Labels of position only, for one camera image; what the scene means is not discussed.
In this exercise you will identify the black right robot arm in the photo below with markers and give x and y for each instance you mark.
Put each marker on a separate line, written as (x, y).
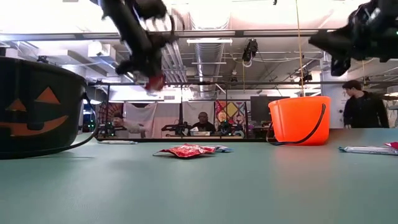
(387, 18)

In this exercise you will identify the black background robot station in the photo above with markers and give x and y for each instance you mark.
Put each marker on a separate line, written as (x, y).
(177, 127)

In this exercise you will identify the black jack-o-lantern bucket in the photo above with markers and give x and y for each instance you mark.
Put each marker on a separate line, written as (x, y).
(71, 102)

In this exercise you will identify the black background frame bar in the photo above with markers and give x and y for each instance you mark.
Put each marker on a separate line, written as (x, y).
(264, 83)

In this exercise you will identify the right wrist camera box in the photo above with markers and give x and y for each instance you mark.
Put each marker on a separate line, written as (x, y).
(340, 67)

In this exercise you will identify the silver ventilation duct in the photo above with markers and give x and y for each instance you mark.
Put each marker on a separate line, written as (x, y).
(208, 56)

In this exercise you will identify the black aluminium table frame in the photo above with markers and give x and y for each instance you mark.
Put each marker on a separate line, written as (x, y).
(174, 140)

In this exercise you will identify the white hanging cloth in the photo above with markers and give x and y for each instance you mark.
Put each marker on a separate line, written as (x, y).
(192, 112)
(140, 113)

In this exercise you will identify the white blue candy bar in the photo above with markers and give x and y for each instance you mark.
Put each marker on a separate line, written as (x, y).
(224, 149)
(367, 150)
(104, 142)
(127, 142)

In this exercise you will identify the red candy bag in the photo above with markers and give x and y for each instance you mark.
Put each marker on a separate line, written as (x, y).
(156, 83)
(392, 145)
(189, 151)

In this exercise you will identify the black computer monitor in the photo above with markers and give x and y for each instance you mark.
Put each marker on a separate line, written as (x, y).
(258, 109)

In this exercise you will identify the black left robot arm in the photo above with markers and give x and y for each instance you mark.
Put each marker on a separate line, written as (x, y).
(124, 18)

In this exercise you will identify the black rig crossbar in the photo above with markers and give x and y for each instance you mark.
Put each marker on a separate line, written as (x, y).
(77, 35)

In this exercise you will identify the person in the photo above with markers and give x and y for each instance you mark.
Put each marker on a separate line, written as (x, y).
(203, 126)
(363, 109)
(130, 127)

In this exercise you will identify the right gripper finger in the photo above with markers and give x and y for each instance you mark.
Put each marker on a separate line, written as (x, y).
(332, 42)

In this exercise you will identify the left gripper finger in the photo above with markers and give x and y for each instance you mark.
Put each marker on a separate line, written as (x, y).
(155, 71)

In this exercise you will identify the spiral patterned cloth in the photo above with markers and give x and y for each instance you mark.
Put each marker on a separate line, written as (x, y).
(109, 112)

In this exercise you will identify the white pillar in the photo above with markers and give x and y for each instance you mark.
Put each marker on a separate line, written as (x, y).
(334, 102)

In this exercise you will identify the white ceiling light fixture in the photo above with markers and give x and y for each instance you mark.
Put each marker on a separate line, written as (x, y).
(208, 40)

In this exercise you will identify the colourful patchwork quilt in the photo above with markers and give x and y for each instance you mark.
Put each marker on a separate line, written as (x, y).
(231, 110)

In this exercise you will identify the orange pumpkin bucket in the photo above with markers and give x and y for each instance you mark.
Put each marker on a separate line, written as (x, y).
(292, 124)

